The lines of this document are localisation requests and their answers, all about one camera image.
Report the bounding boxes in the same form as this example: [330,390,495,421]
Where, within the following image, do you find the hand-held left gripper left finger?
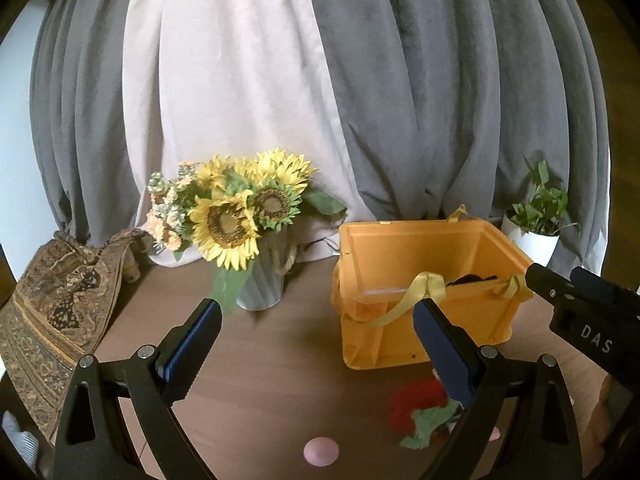
[52,298,223,480]

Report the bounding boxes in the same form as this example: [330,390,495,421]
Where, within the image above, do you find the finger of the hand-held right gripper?
[570,266,640,321]
[525,262,573,311]

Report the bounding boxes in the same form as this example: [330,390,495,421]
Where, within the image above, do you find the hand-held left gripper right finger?
[413,298,583,480]

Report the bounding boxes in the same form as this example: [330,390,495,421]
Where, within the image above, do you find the red and green soft toy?
[387,377,473,450]

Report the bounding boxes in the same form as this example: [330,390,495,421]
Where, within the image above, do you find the yellow plastic storage box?
[331,205,536,371]

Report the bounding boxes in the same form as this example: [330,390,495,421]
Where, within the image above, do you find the green plant in white pot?
[501,157,581,268]

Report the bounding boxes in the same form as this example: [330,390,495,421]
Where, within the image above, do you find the dark item in box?
[447,274,501,286]

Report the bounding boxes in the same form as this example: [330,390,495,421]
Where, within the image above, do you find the grey ribbed vase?
[235,232,297,311]

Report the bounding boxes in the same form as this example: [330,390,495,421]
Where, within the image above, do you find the peach artificial flowers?
[145,162,201,261]

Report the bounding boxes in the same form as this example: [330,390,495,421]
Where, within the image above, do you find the artificial sunflower bouquet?
[187,147,348,313]

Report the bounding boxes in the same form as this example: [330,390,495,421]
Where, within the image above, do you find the brown patterned cloth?
[0,229,151,448]

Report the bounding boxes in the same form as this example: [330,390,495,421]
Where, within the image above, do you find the pink round disc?
[305,437,341,468]

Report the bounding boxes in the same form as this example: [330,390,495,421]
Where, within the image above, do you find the white striped cloth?
[0,410,42,467]

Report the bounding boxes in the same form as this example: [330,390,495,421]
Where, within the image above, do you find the grey curtain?
[30,0,166,248]
[307,0,611,281]

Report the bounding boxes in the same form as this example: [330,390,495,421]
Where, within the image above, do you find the pale pink curtain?
[122,0,381,266]

